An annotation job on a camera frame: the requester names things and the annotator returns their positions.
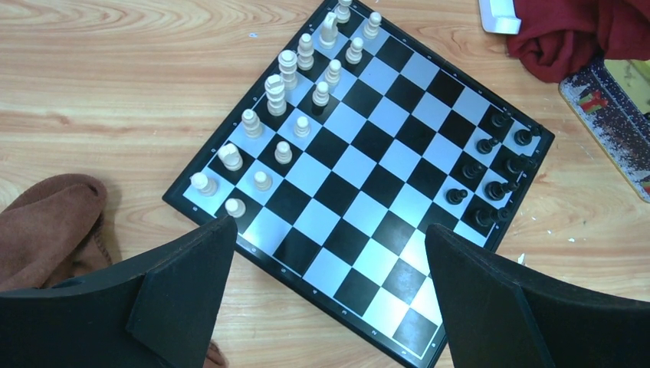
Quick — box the cream chess pieces row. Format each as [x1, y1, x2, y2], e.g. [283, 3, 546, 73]
[164, 2, 391, 230]

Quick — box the black white chessboard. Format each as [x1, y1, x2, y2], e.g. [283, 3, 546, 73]
[163, 1, 554, 367]

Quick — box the white centre rack foot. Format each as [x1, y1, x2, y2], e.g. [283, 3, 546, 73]
[478, 0, 521, 35]

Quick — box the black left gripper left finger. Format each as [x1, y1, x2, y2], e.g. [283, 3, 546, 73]
[1, 216, 238, 367]

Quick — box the yellow metal tin tray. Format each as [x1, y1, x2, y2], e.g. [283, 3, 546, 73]
[559, 57, 649, 202]

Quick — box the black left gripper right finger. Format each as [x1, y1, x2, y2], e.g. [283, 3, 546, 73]
[425, 224, 649, 367]

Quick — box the dark red hanging shirt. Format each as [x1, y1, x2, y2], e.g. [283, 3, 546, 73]
[506, 0, 649, 83]

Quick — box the black pieces set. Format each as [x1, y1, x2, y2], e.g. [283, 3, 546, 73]
[468, 107, 543, 209]

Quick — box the black chess piece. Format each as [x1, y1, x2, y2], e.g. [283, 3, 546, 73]
[461, 162, 484, 179]
[445, 189, 468, 205]
[475, 137, 500, 155]
[504, 154, 537, 175]

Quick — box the brown crumpled cloth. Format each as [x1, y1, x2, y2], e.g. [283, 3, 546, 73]
[1, 174, 227, 367]

